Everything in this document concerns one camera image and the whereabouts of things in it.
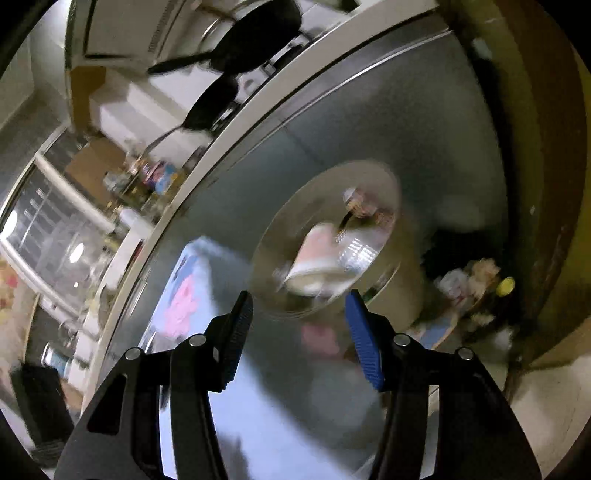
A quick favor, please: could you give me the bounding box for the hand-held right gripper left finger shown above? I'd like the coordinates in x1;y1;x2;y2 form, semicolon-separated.
53;290;254;480

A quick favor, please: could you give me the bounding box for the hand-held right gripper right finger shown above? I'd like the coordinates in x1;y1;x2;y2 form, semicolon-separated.
345;289;541;480

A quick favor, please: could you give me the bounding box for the beige waste bin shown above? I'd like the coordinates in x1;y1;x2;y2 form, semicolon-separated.
250;159;426;334

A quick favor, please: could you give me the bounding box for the white paper noodle cup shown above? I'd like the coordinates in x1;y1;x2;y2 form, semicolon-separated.
281;223;352;297

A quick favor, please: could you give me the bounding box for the cluttered pile of bags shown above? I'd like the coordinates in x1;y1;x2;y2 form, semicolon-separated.
433;257;515;343

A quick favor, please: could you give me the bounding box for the large cooking oil bottle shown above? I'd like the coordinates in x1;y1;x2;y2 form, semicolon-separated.
143;161;182;195

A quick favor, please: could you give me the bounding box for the barred window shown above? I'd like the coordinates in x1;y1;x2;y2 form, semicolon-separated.
0;157;121;305

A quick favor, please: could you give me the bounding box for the kitchen counter with grey cabinets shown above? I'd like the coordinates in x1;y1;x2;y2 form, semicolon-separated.
78;0;546;480

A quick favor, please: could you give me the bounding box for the black frying pan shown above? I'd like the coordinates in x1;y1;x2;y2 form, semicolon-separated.
148;75;241;149

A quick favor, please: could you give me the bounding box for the gas stove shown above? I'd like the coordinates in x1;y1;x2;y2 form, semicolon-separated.
203;28;319;139

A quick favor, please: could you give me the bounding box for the black wok with lid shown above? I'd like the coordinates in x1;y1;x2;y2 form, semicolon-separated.
148;0;302;77

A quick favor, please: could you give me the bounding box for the white range hood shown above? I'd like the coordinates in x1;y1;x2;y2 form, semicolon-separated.
81;0;218;61

